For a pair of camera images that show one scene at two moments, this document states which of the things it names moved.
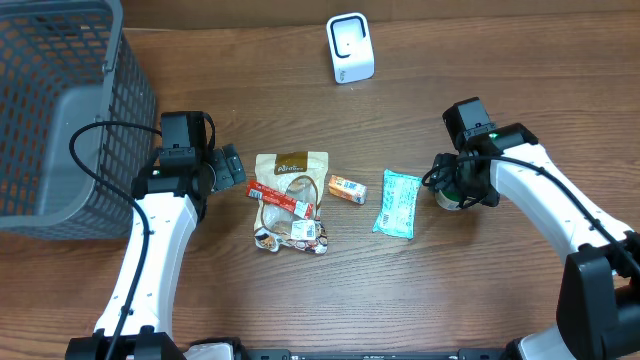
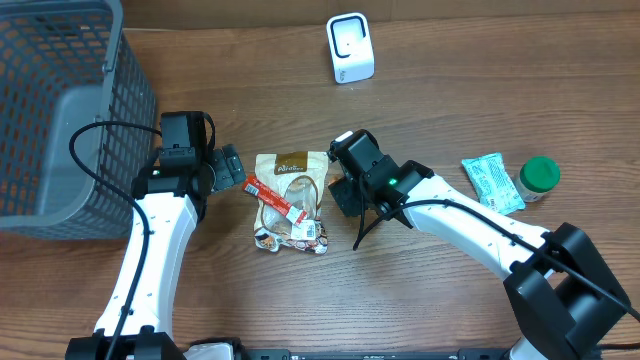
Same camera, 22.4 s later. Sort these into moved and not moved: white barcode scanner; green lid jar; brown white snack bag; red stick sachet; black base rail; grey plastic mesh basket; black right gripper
Moved: red stick sachet; black right gripper; green lid jar
Not moved: grey plastic mesh basket; white barcode scanner; brown white snack bag; black base rail
